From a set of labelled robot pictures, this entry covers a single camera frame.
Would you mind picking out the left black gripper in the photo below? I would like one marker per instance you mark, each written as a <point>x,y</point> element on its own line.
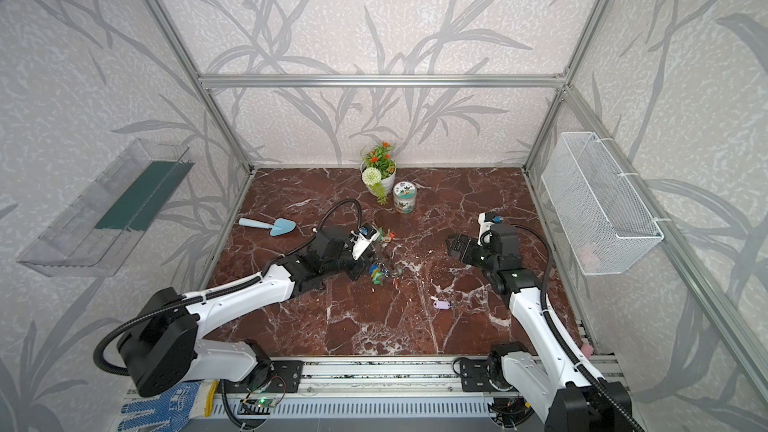
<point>360,261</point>

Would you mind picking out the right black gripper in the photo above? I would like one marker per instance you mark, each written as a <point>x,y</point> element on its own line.
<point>463,247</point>

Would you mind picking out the purple tagged key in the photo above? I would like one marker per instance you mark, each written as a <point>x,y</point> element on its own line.
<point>440,304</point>

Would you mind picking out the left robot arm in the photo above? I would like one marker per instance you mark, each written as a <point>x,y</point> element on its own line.
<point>170,345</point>

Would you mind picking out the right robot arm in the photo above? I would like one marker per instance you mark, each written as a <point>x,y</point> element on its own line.
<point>563,388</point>

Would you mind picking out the light blue toy shovel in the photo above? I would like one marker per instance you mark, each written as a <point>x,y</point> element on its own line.
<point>278,227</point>

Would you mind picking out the round green tin can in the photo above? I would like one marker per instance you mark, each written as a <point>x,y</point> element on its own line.
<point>404,195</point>

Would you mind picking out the potted flower plant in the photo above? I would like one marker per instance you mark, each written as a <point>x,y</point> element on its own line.
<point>378,170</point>

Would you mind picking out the purple toy shovel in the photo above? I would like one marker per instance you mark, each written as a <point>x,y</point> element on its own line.
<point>587,350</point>

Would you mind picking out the green circuit board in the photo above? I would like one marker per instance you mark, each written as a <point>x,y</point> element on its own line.
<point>256,407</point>

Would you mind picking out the blue dotted work glove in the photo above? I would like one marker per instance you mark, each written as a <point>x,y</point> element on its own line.
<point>168,411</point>

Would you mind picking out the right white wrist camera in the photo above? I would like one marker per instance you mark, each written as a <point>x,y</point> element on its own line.
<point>485,221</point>

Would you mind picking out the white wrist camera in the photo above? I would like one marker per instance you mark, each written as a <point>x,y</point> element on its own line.
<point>366,235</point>
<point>485,221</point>

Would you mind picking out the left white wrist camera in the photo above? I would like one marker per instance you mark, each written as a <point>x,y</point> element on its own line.
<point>366,235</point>

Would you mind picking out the white wire mesh basket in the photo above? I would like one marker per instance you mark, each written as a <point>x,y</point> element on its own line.
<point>608,226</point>

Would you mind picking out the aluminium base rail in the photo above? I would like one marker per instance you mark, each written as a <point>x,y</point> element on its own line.
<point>403,377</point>

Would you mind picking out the clear plastic wall shelf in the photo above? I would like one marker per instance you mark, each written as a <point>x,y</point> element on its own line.
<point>95,234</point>

